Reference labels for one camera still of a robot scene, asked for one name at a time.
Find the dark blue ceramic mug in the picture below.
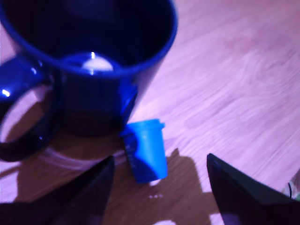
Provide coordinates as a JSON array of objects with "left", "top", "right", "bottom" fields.
[{"left": 0, "top": 0, "right": 178, "bottom": 162}]

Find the blue coffee capsule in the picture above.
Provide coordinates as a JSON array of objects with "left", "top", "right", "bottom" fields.
[{"left": 120, "top": 119, "right": 168, "bottom": 184}]

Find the white coffee capsule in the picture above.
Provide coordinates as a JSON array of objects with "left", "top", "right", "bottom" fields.
[{"left": 82, "top": 52, "right": 113, "bottom": 72}]

